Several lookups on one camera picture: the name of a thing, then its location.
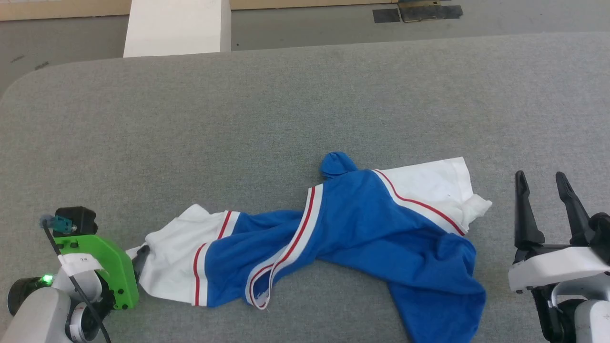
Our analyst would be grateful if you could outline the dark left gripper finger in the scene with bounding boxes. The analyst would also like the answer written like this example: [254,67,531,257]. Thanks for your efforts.
[132,244,151,282]

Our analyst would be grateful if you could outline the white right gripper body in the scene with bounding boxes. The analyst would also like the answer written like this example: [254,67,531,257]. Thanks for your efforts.
[508,241,610,294]

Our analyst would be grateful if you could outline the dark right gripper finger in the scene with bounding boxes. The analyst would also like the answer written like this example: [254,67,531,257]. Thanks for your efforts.
[555,171,597,246]
[515,171,546,251]

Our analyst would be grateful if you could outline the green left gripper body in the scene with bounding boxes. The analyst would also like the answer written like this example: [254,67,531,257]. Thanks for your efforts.
[52,235,140,310]

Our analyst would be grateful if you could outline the blue white red-striped shirt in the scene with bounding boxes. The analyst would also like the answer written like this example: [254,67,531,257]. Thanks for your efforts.
[126,151,493,343]

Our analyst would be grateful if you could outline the grey fabric sofa seat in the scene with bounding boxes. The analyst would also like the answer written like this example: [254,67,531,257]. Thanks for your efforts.
[0,32,610,343]

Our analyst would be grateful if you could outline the white rectangular box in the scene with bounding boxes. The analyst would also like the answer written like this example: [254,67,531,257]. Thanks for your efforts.
[123,0,232,58]

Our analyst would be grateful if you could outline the black left cable teal plug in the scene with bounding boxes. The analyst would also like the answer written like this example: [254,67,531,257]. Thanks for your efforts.
[40,214,112,343]

